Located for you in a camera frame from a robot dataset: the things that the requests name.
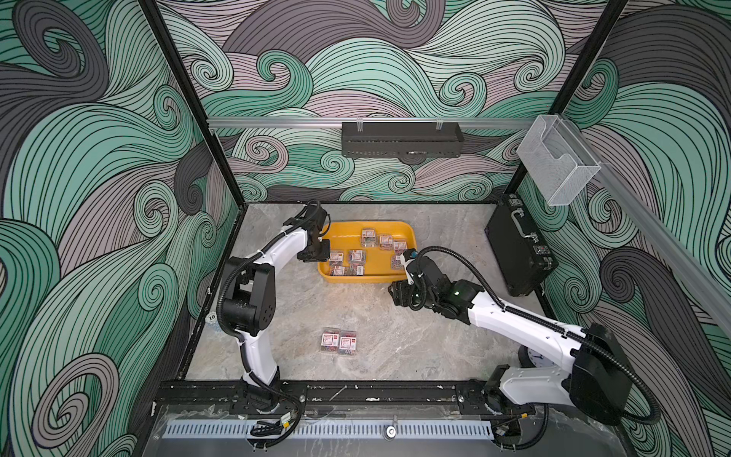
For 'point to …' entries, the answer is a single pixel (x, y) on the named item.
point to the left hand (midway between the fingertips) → (320, 253)
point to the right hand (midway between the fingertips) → (394, 289)
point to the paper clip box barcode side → (358, 268)
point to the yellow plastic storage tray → (366, 251)
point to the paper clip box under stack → (385, 242)
